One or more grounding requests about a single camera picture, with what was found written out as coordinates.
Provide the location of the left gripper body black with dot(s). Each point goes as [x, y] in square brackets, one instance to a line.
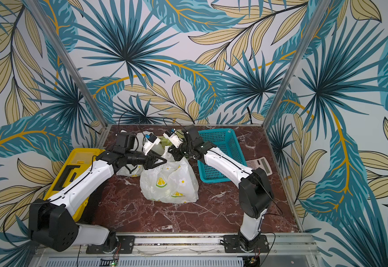
[136, 157]

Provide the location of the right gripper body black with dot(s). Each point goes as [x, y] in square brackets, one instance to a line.
[180, 149]

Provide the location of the white lemon print plastic bags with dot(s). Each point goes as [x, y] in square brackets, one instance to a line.
[173, 182]

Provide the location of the green avocado print plastic bag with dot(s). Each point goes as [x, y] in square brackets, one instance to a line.
[165, 142]

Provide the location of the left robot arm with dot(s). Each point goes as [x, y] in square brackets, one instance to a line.
[51, 221]

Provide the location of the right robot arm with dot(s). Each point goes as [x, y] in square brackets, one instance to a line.
[255, 192]

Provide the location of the teal plastic basket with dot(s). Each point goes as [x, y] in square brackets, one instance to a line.
[225, 162]

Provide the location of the yellow plastic toolbox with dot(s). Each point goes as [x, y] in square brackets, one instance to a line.
[79, 161]

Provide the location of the white calculator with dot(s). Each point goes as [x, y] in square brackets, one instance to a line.
[260, 163]

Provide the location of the left metal corner post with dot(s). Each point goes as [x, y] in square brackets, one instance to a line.
[50, 32]

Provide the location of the metal corner post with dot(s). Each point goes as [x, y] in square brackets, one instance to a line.
[50, 32]
[298, 55]

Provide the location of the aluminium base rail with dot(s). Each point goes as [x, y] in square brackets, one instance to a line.
[191, 250]

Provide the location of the right metal corner post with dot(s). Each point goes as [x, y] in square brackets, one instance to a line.
[298, 55]

